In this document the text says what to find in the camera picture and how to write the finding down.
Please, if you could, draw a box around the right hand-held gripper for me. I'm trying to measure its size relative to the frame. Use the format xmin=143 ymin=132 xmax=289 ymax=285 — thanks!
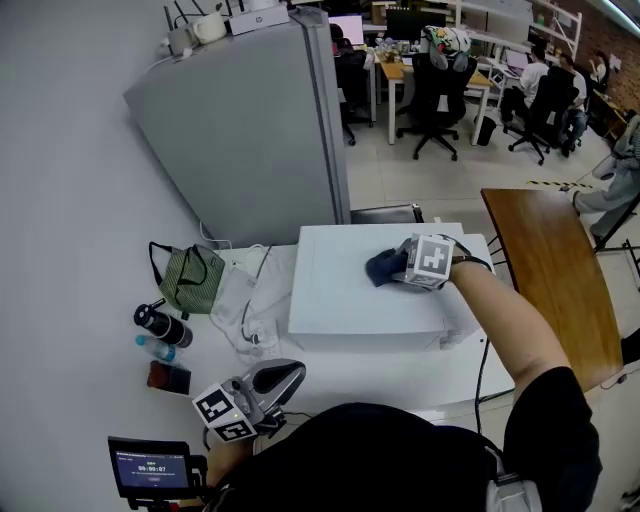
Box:
xmin=391 ymin=232 xmax=457 ymax=292

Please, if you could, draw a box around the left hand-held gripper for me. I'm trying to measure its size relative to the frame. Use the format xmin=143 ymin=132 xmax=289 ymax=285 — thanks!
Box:
xmin=192 ymin=358 xmax=307 ymax=444

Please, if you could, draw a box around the dark blue cloth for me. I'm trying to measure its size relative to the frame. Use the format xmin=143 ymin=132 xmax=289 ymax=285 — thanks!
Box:
xmin=364 ymin=248 xmax=409 ymax=289

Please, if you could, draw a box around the white microwave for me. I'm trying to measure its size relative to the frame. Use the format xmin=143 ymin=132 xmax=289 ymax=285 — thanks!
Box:
xmin=287 ymin=222 xmax=484 ymax=354

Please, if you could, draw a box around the grey shoulder pouch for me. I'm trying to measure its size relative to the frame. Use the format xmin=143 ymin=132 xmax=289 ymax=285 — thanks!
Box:
xmin=484 ymin=449 xmax=544 ymax=512

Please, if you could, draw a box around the person's left forearm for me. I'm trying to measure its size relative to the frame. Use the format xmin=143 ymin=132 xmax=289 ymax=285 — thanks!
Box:
xmin=204 ymin=434 xmax=256 ymax=489

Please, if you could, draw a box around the person's right forearm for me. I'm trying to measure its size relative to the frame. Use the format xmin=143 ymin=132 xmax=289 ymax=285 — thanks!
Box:
xmin=447 ymin=259 xmax=574 ymax=399

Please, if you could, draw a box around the white power strip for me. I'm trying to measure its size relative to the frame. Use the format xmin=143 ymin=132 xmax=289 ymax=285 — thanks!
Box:
xmin=239 ymin=319 xmax=282 ymax=362

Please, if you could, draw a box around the white plug adapter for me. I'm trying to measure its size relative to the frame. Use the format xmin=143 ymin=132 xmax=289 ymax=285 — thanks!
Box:
xmin=247 ymin=323 xmax=275 ymax=347

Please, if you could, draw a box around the black seat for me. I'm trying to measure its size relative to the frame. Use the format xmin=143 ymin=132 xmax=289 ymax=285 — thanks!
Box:
xmin=349 ymin=202 xmax=425 ymax=225

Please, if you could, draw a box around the flat white box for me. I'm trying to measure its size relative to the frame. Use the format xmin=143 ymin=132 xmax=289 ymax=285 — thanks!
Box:
xmin=212 ymin=267 xmax=261 ymax=321

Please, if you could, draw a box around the person's black shirt torso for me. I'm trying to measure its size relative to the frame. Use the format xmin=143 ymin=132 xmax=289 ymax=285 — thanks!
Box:
xmin=199 ymin=367 xmax=604 ymax=512

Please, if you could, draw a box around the red and black box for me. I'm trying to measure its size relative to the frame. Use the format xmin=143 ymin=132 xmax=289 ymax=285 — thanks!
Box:
xmin=146 ymin=359 xmax=192 ymax=396

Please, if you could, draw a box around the brown wooden table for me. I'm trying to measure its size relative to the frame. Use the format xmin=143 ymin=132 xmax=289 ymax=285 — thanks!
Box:
xmin=479 ymin=187 xmax=625 ymax=396

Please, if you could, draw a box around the black thermos bottle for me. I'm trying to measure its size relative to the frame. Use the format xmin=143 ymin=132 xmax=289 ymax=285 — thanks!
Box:
xmin=133 ymin=298 xmax=194 ymax=350

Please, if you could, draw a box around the clear water bottle blue cap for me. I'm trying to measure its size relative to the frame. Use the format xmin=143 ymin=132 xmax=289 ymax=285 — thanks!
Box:
xmin=134 ymin=333 xmax=177 ymax=362

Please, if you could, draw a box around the green striped bag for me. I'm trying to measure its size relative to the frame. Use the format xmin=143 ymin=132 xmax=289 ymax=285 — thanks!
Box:
xmin=148 ymin=241 xmax=226 ymax=321

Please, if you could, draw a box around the black trash bin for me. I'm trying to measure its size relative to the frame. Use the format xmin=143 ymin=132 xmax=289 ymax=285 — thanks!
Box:
xmin=476 ymin=115 xmax=498 ymax=147

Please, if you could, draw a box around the black office chair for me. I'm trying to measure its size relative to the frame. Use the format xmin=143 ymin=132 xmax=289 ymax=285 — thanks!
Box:
xmin=502 ymin=64 xmax=581 ymax=166
xmin=397 ymin=49 xmax=479 ymax=162
xmin=332 ymin=47 xmax=374 ymax=147

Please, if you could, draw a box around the small black monitor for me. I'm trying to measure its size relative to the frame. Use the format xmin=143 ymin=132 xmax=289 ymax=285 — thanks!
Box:
xmin=107 ymin=435 xmax=209 ymax=511

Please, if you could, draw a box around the black metal stand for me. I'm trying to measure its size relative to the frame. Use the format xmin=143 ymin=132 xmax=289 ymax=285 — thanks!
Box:
xmin=592 ymin=199 xmax=640 ymax=294

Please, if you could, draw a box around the white desk with wooden top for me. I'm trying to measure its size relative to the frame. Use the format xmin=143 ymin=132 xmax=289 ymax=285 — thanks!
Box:
xmin=377 ymin=57 xmax=494 ymax=146

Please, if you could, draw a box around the colourful garment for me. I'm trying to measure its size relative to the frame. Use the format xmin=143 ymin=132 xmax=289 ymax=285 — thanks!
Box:
xmin=418 ymin=24 xmax=472 ymax=69

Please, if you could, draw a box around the dark computer monitor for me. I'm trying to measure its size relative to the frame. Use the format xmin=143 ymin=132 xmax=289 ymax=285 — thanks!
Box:
xmin=384 ymin=7 xmax=448 ymax=44

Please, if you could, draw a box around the lit pink computer monitor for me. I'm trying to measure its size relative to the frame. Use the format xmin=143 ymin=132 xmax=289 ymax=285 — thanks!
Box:
xmin=328 ymin=14 xmax=365 ymax=47

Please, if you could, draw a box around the white shelf rack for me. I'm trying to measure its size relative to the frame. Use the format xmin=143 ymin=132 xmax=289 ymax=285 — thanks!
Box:
xmin=449 ymin=0 xmax=584 ymax=51

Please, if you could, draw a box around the white flat device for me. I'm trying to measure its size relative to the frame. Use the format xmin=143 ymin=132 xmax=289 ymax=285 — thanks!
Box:
xmin=227 ymin=5 xmax=291 ymax=36

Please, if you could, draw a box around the ceiling strip light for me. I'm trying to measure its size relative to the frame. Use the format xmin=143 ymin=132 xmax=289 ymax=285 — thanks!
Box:
xmin=602 ymin=0 xmax=640 ymax=24

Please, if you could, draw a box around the white mug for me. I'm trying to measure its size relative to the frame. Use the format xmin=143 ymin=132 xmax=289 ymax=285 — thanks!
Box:
xmin=192 ymin=12 xmax=229 ymax=45

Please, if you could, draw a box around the router with black antennas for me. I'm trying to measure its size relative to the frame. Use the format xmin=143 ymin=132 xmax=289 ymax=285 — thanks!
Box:
xmin=164 ymin=0 xmax=197 ymax=54

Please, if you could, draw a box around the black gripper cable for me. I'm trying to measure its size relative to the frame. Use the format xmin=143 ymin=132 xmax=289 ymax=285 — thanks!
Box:
xmin=439 ymin=233 xmax=494 ymax=436

